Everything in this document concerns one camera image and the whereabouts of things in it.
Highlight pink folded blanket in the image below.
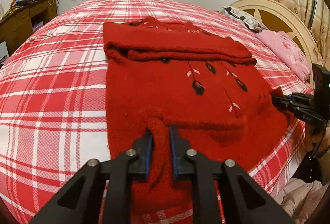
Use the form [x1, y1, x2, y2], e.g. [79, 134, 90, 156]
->
[255, 29, 312, 82]

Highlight pink quilted jacket sleeve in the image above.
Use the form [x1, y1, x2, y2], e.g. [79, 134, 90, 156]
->
[274, 178, 329, 224]

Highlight brown wooden desk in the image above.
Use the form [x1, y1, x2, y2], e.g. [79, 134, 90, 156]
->
[1, 0, 58, 56]

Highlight person's right hand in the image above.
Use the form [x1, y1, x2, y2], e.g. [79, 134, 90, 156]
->
[304, 124, 329, 153]

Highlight red knitted sweater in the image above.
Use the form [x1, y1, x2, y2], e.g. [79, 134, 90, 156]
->
[103, 17, 293, 223]

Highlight cream wooden headboard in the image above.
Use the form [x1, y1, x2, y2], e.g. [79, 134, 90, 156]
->
[227, 0, 321, 87]

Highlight white paper bag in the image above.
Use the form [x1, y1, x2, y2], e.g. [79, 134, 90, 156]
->
[0, 41, 9, 68]

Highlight patterned grey white pillow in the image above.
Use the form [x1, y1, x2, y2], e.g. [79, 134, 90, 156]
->
[223, 6, 268, 33]

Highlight red white plaid bedspread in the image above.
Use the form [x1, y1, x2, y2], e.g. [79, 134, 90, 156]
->
[1, 0, 312, 223]

